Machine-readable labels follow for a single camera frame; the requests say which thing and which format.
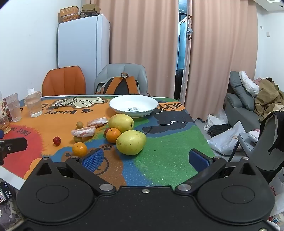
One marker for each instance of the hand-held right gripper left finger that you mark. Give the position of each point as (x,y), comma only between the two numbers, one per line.
(93,158)

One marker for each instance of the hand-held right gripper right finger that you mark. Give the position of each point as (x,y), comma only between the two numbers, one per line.
(198,161)

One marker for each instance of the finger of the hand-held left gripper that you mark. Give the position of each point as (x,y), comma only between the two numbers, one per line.
(13,145)

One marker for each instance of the orange tangerine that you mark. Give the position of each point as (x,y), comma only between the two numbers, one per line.
(79,150)
(113,136)

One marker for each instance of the yellow pear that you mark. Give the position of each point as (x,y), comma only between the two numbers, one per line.
(121,123)
(131,143)

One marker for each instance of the white plate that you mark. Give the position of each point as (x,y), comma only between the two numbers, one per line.
(133,105)

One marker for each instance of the small red fruit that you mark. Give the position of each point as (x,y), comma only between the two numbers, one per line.
(56,140)
(106,131)

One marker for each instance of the colourful printed table mat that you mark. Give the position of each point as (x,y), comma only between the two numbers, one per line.
(166,155)

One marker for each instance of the small brown longan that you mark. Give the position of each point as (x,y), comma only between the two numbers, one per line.
(79,124)

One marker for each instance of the large white plastic bag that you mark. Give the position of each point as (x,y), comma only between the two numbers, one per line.
(228,140)

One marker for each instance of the dark folded clothing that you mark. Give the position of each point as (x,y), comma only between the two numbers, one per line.
(219,130)

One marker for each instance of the clear glass cup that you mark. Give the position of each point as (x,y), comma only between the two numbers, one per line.
(13,107)
(33,104)

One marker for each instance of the crumpled white plastic bag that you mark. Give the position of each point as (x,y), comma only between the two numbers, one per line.
(218,118)

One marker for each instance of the white tissue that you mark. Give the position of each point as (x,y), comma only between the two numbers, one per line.
(30,90)

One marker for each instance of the grey sofa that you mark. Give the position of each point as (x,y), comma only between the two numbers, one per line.
(237,110)

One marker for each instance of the grey chair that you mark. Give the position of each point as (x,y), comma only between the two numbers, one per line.
(119,70)
(266,162)

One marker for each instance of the orange and black backpack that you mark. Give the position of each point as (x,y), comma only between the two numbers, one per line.
(119,86)

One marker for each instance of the orange chair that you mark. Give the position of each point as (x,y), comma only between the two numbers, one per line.
(63,81)

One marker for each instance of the black jacket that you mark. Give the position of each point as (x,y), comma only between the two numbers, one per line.
(277,137)

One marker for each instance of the grey pillow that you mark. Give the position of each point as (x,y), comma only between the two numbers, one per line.
(240,88)

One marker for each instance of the white printed bag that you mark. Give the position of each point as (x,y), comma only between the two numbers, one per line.
(277,200)

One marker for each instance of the white pillow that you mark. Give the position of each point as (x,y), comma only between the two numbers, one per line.
(249,84)

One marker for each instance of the brown coat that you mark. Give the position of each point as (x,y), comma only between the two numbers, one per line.
(267,97)

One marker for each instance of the pink curtain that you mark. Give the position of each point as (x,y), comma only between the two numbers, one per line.
(221,55)
(142,33)

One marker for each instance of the white refrigerator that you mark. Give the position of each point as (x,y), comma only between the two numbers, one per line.
(77,42)

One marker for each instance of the curtain tie hook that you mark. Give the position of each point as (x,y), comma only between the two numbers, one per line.
(189,30)

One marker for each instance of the orange plastic basket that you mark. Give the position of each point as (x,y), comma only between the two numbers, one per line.
(68,14)

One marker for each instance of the thin metal frame eyeglasses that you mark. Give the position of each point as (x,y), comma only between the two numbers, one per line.
(64,101)

